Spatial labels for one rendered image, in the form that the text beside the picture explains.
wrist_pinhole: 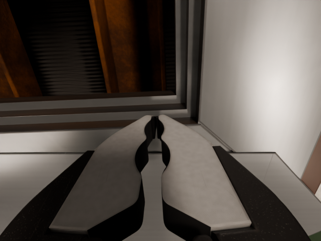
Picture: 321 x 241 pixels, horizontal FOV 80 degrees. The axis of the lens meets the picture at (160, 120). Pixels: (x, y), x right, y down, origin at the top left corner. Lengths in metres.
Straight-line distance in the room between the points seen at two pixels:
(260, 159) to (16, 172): 0.20
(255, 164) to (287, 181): 0.04
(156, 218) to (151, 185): 0.05
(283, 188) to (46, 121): 0.21
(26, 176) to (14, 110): 0.06
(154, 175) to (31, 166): 0.10
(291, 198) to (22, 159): 0.23
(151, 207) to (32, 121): 0.13
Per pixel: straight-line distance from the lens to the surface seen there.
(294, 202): 0.23
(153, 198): 0.19
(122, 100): 0.16
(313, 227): 0.27
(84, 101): 0.17
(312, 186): 0.27
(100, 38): 0.25
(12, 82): 0.32
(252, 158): 0.17
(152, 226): 0.23
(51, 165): 0.18
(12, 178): 0.21
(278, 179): 0.20
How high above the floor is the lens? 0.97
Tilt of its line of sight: 60 degrees down
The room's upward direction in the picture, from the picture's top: 180 degrees counter-clockwise
